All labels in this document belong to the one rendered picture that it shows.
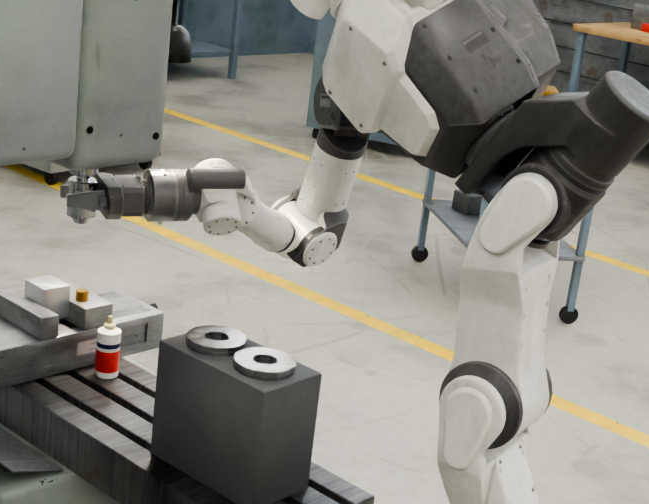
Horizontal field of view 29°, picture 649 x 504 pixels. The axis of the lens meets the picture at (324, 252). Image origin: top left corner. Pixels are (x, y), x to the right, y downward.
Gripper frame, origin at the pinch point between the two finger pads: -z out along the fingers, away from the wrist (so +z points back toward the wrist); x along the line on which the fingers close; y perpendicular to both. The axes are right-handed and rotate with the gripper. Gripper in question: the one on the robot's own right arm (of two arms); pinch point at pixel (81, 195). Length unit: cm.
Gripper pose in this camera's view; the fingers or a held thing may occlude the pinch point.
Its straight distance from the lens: 208.0
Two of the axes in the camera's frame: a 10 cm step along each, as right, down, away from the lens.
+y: -1.0, 9.5, 3.1
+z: 9.2, -0.2, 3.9
